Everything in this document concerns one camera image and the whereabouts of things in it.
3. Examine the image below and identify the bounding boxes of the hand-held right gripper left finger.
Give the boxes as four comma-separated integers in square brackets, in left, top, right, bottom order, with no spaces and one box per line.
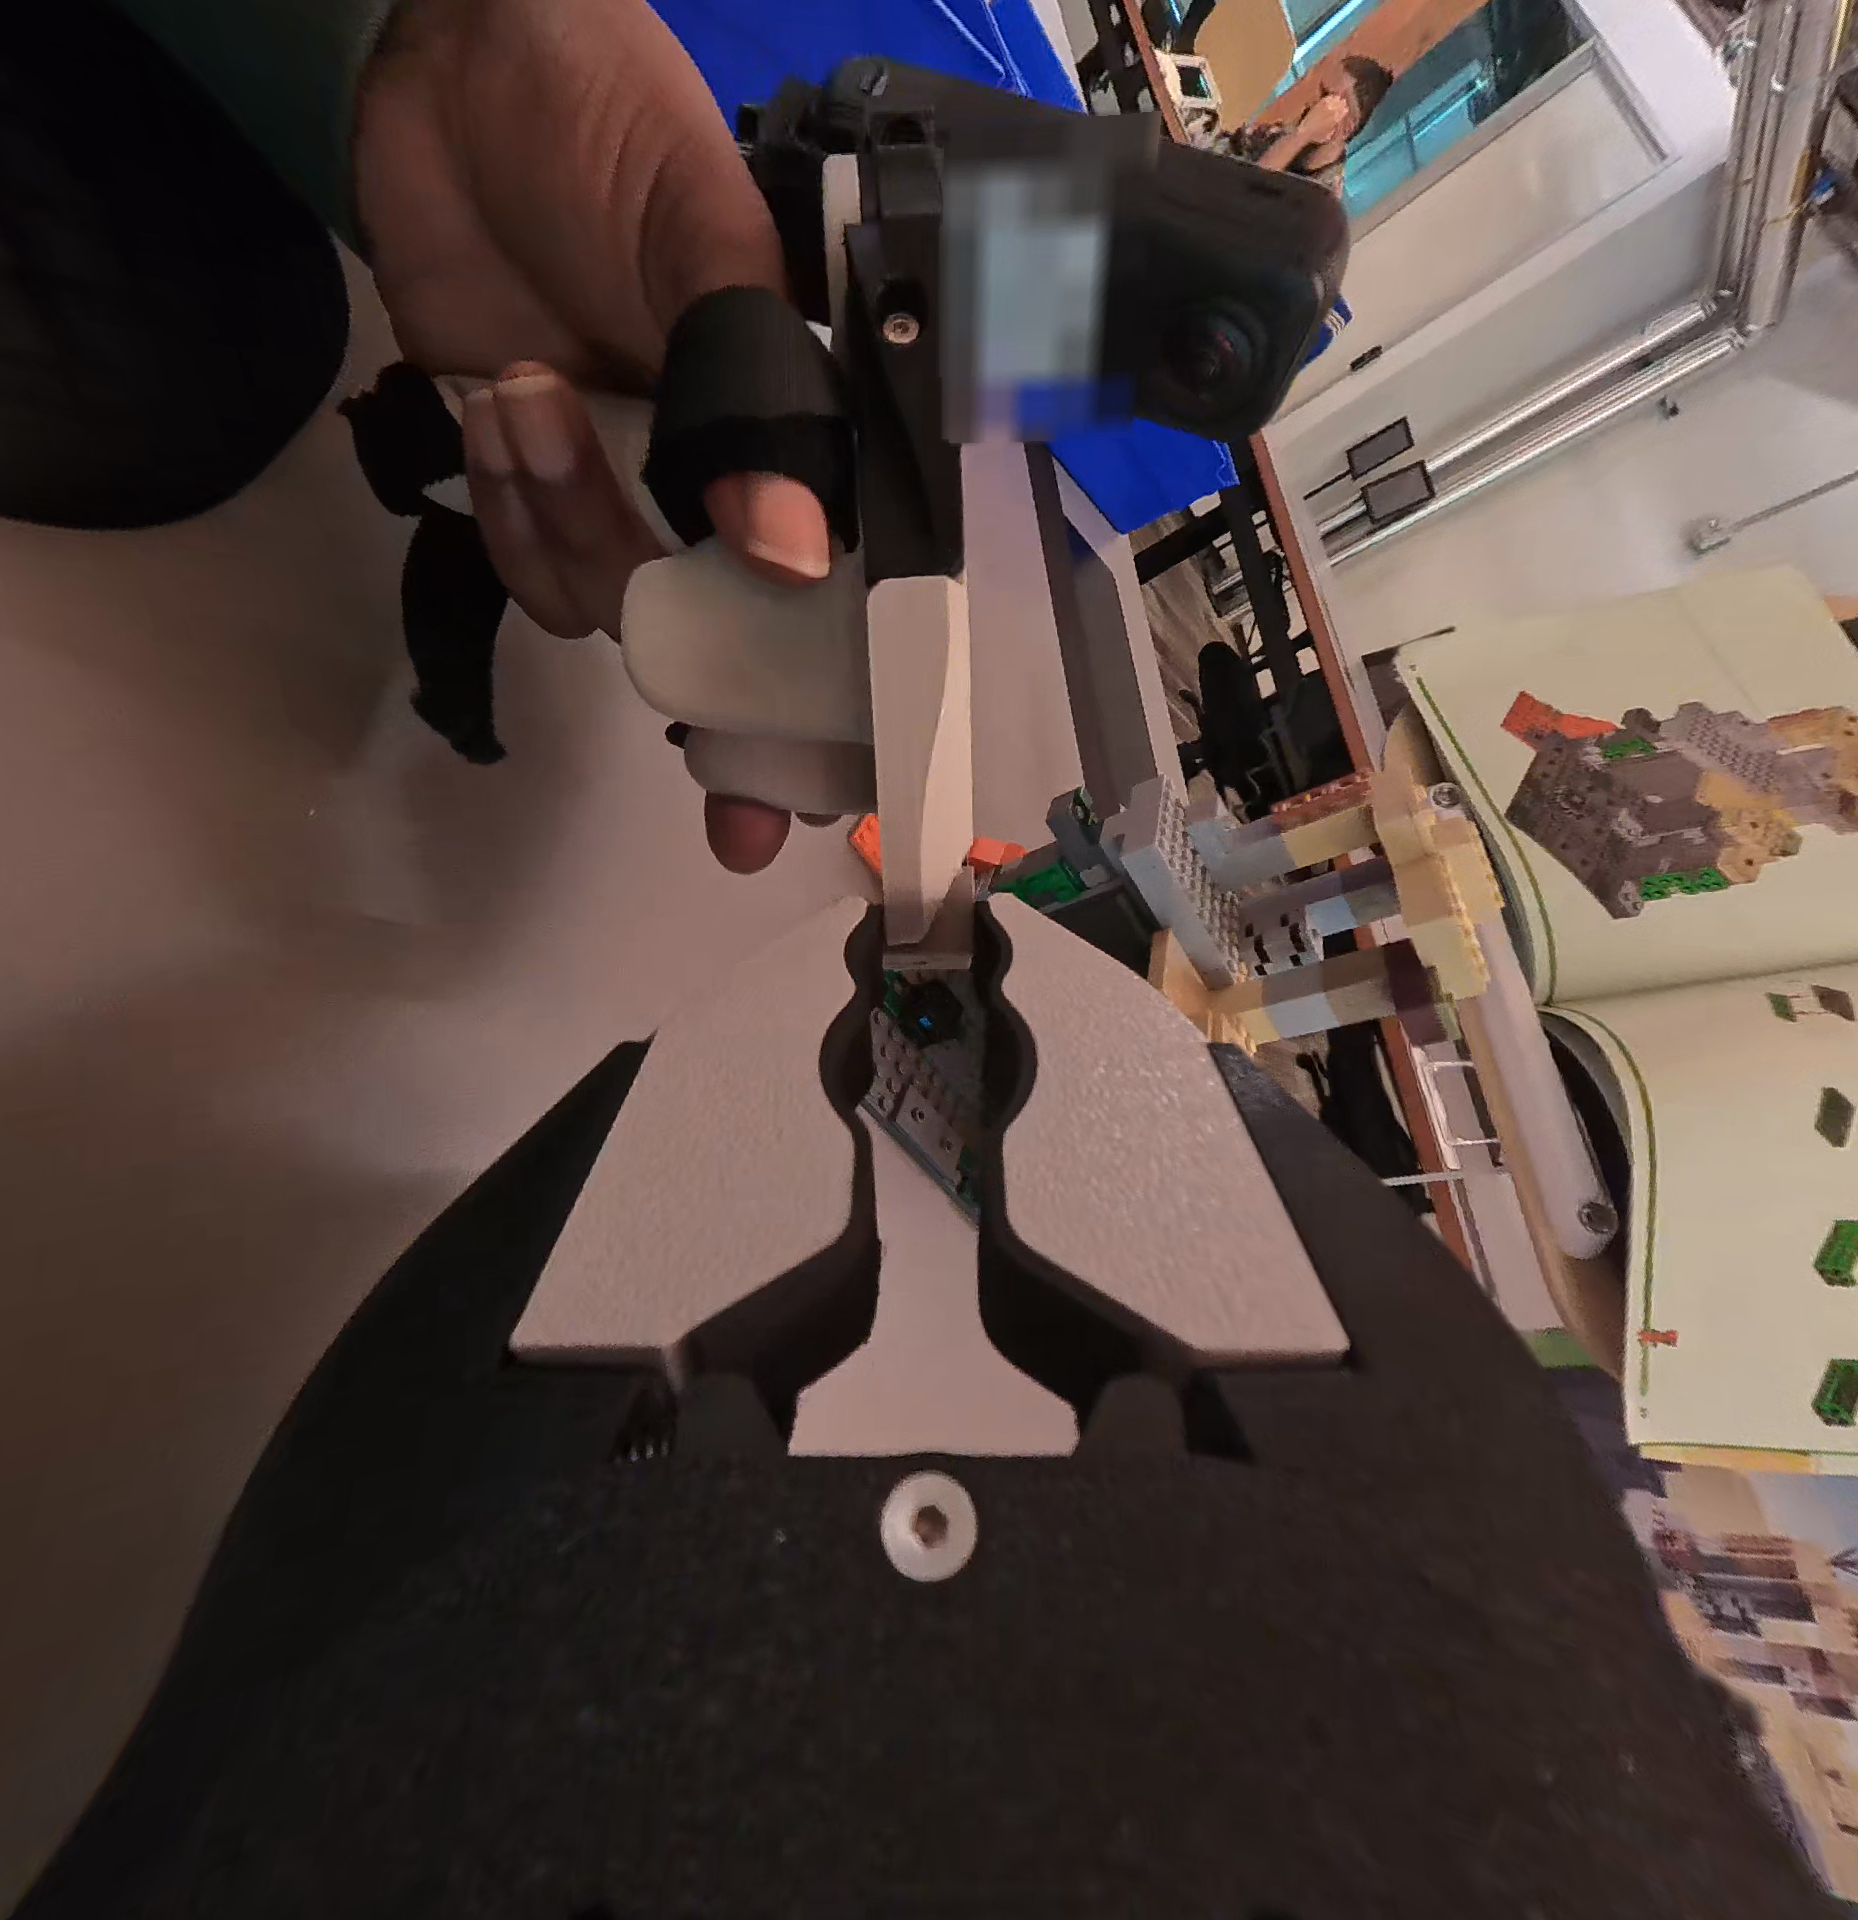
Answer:
[509,896,886,1428]

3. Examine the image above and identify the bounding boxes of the person's left forearm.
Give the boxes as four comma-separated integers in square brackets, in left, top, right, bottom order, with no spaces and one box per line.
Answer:
[268,0,421,263]

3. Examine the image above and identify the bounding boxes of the brick building instruction booklet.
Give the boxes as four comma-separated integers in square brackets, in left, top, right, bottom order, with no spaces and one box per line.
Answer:
[1394,566,1858,1477]

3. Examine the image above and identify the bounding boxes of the black office chair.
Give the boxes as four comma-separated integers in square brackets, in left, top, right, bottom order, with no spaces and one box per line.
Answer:
[1191,636,1321,801]

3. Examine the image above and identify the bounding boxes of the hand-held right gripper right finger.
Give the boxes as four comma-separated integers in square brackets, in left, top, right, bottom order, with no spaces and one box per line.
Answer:
[973,900,1346,1435]

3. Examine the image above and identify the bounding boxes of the toy brick castle model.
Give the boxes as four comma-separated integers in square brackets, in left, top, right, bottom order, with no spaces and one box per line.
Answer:
[846,770,1507,1225]

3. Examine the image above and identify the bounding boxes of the green toy brick set box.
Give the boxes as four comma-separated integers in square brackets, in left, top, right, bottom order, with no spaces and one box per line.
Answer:
[1528,1321,1858,1900]

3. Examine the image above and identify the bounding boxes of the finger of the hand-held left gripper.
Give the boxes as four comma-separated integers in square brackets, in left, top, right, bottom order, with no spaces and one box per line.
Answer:
[864,574,976,950]

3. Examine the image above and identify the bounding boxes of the person's left hand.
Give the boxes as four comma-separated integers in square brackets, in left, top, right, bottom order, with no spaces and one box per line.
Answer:
[350,0,842,880]

